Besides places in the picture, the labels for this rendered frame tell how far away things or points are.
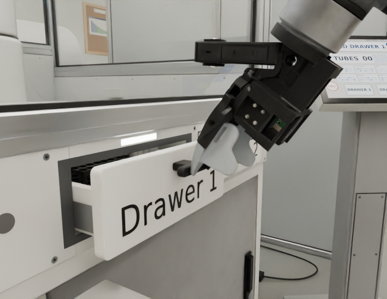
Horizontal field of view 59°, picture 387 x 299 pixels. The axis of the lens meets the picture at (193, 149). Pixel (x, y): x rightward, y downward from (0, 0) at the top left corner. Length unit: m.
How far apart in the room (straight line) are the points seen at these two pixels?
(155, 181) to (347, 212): 1.09
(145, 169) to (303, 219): 1.88
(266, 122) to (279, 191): 1.88
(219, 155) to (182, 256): 0.35
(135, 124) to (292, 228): 1.87
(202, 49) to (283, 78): 0.11
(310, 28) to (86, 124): 0.29
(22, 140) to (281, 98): 0.28
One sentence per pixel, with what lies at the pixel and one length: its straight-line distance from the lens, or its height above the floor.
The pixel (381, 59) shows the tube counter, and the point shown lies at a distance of 1.42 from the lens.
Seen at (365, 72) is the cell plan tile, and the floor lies 1.06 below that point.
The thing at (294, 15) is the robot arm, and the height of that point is 1.09.
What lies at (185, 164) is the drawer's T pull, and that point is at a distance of 0.47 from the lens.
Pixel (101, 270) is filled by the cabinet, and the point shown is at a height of 0.75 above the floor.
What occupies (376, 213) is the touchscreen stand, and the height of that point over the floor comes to 0.54.
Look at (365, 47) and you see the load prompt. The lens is 1.43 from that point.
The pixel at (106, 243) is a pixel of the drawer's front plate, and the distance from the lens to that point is 0.42.
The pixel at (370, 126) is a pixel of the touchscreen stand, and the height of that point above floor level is 0.87.
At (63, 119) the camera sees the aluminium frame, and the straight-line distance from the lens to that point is 0.44.
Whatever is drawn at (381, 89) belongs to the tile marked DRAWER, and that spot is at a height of 1.00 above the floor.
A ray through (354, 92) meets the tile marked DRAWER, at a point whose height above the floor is 0.99.
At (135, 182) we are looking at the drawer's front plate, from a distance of 0.43.
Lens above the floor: 1.02
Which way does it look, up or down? 11 degrees down
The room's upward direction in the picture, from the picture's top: straight up
